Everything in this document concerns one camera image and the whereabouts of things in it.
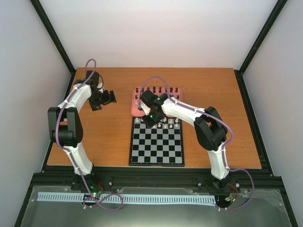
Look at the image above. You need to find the pink piece tray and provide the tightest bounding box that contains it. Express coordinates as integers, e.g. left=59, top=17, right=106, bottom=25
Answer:
left=131, top=87, right=182, bottom=117

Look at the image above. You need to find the black piece back row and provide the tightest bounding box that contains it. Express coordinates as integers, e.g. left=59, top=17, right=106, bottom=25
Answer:
left=143, top=86, right=182, bottom=96

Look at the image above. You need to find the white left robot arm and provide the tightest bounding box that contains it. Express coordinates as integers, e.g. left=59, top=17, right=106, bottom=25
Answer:
left=47, top=70, right=116, bottom=191

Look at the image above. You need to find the black aluminium frame rail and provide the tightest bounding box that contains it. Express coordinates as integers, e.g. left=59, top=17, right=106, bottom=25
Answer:
left=30, top=166, right=284, bottom=190

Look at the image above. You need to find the white pawn row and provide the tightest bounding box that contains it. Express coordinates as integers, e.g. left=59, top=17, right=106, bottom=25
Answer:
left=134, top=100, right=179, bottom=129

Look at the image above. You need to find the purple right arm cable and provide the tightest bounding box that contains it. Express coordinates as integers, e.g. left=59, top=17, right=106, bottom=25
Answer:
left=141, top=76, right=255, bottom=211

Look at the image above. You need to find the black and grey chessboard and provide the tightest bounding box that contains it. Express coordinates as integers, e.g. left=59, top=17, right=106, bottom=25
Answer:
left=129, top=117, right=185, bottom=167

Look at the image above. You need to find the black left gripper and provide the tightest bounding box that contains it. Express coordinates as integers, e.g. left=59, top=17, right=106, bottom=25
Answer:
left=90, top=90, right=117, bottom=111

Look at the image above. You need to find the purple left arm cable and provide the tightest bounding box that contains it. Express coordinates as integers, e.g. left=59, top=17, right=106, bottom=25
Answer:
left=56, top=58, right=124, bottom=211

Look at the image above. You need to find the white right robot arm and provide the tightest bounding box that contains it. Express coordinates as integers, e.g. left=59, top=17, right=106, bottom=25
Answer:
left=138, top=90, right=229, bottom=180

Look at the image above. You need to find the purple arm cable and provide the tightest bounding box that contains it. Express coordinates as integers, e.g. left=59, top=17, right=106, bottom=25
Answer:
left=141, top=76, right=255, bottom=211
left=56, top=58, right=124, bottom=211

